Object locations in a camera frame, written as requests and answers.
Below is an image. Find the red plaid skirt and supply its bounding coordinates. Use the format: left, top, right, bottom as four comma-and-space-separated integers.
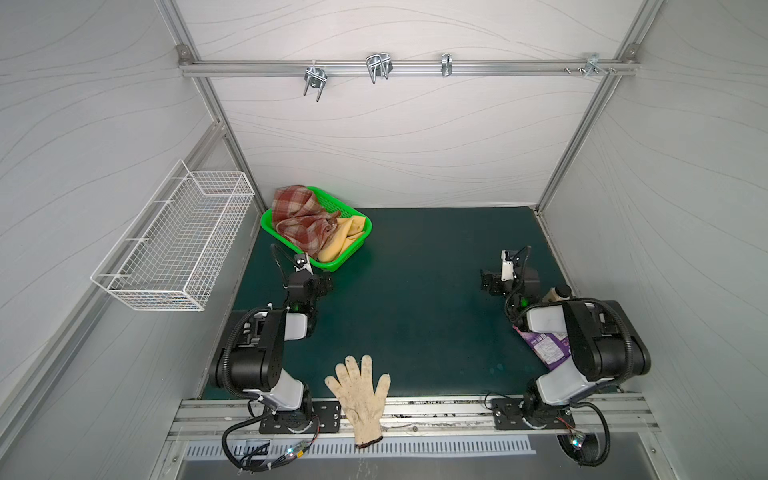
271, 185, 340, 257

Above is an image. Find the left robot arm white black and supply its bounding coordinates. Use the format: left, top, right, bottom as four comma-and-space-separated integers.
208, 269, 332, 433

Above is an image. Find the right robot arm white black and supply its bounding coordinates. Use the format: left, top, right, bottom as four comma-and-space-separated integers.
480, 266, 651, 429

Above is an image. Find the small beige bottle black cap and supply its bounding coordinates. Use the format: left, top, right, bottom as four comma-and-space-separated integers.
541, 284, 573, 303

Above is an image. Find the green plastic basket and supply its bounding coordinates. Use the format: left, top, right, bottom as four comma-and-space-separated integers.
260, 185, 373, 272

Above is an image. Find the purple snack packet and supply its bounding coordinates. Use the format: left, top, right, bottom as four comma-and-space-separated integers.
517, 329, 571, 371

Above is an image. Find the yellow tan skirt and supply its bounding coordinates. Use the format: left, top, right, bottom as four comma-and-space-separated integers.
317, 216, 366, 263

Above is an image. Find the white knit work glove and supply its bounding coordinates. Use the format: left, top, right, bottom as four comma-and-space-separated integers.
324, 355, 391, 450

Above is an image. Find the metal u-bolt hook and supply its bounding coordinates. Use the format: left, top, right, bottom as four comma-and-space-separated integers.
365, 52, 393, 84
303, 65, 328, 102

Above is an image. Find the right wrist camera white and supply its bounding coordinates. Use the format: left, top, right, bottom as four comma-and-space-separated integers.
500, 250, 517, 282

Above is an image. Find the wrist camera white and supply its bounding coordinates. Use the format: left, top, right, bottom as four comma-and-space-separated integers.
500, 250, 517, 282
293, 253, 313, 274

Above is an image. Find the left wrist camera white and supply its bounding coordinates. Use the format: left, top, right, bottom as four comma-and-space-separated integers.
293, 253, 313, 274

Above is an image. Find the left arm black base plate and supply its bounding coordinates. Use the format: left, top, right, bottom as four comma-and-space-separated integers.
259, 400, 342, 435

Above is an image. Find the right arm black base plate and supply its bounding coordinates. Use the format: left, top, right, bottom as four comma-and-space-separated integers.
486, 397, 575, 431

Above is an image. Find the white wire basket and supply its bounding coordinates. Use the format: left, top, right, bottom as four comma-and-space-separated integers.
90, 160, 254, 311

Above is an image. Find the right base cable bundle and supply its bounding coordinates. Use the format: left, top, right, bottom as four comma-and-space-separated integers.
555, 400, 612, 468

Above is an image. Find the base cable bundle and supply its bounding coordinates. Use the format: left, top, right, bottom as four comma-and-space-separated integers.
555, 400, 612, 468
220, 407, 322, 473

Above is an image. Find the left base cable bundle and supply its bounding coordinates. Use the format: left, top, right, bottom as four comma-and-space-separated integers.
220, 407, 322, 473

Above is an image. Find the aluminium cross rail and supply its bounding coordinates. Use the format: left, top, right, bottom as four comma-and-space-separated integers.
179, 57, 640, 78

